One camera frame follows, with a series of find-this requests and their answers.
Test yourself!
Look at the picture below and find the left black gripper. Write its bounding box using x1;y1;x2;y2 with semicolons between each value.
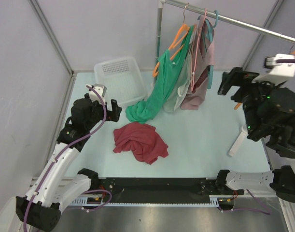
84;93;121;130

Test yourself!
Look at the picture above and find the red tank top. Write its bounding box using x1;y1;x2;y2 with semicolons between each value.
113;122;169;165

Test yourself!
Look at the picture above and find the pink hanger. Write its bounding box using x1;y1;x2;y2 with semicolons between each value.
190;8;207;92

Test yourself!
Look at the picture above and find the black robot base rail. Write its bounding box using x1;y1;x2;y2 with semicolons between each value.
41;169;247;211

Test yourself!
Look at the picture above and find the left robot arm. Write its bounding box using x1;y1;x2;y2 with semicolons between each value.
16;96;122;232

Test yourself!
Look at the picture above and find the metal clothes rack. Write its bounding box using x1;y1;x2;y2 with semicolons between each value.
150;0;295;157

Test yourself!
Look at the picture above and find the white plastic basket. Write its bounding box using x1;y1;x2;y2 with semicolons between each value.
94;57;147;108

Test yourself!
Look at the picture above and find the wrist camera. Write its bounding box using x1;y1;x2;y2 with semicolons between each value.
85;84;107;102
252;54;295;85

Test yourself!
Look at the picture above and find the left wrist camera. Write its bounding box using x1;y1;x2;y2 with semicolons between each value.
85;84;107;102

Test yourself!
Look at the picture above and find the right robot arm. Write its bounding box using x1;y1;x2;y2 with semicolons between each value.
215;67;295;203

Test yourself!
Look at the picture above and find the mauve hanging garment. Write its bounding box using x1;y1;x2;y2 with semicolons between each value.
181;16;214;110

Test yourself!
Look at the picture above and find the green hanging shirt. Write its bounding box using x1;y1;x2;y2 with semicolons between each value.
126;25;194;123

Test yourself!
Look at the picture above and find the teal hanger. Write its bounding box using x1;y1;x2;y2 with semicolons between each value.
198;10;219;89

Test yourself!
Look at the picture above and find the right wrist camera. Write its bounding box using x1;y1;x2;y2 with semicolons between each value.
252;54;295;85

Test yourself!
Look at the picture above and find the white hanging garment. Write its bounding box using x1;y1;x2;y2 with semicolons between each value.
163;54;191;113

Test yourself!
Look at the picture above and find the orange hanger with green shirt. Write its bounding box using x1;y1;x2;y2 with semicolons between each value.
153;0;190;81

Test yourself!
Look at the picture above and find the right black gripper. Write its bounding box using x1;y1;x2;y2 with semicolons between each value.
216;66;282;136

